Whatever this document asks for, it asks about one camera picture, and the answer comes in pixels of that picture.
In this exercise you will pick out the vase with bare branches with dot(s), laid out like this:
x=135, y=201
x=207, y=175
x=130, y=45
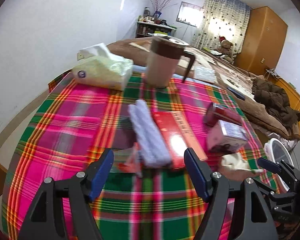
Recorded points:
x=157, y=7

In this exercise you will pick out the cluttered shelf unit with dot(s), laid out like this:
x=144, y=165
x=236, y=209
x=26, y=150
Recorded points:
x=155, y=30

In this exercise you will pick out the patterned curtain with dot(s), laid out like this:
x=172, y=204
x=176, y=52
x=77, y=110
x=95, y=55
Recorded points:
x=220, y=20

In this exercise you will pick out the pink green plaid tablecloth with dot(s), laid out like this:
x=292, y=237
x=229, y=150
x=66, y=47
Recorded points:
x=72, y=130

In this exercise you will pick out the soft tissue pack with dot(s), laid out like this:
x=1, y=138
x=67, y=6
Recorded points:
x=102, y=72

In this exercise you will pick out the white round waste bin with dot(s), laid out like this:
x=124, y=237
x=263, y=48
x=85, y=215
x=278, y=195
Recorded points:
x=277, y=155

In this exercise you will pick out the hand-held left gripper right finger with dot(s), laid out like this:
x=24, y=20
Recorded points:
x=197, y=177

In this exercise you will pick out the small window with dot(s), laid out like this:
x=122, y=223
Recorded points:
x=190, y=13

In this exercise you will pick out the brown printed blanket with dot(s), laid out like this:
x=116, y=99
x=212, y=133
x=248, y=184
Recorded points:
x=230, y=75

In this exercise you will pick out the brown teddy bear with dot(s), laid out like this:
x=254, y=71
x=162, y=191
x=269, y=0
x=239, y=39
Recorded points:
x=225, y=48

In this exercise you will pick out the white power strip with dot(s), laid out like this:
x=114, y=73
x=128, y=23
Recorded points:
x=271, y=72

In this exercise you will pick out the dark flat case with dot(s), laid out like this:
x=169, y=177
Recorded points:
x=236, y=93

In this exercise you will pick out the small carton with dark top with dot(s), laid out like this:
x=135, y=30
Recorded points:
x=222, y=113

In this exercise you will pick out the purple maroon drink carton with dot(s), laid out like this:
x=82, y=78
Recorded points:
x=226, y=136

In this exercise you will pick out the beige brown lidded mug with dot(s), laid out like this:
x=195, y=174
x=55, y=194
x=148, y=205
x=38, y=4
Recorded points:
x=161, y=65

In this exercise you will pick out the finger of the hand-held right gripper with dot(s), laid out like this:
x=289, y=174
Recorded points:
x=268, y=165
x=272, y=195

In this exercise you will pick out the white bed sheet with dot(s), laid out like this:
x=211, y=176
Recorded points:
x=286, y=140

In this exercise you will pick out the clear red plastic wrapper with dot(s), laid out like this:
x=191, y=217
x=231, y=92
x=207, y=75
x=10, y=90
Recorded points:
x=128, y=162

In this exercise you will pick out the red box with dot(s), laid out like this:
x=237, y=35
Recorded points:
x=180, y=137

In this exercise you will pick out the wooden wardrobe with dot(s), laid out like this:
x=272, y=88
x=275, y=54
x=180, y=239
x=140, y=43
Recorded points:
x=262, y=40

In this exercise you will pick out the wooden headboard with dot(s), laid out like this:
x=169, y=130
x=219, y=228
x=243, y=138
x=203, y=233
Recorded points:
x=297, y=92

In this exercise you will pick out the small clear packet on bed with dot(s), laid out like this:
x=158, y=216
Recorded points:
x=205, y=74

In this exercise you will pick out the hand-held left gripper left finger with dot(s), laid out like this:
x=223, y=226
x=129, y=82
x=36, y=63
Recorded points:
x=101, y=177

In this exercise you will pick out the dark brown jacket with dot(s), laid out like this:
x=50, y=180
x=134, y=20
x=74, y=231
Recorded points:
x=275, y=100

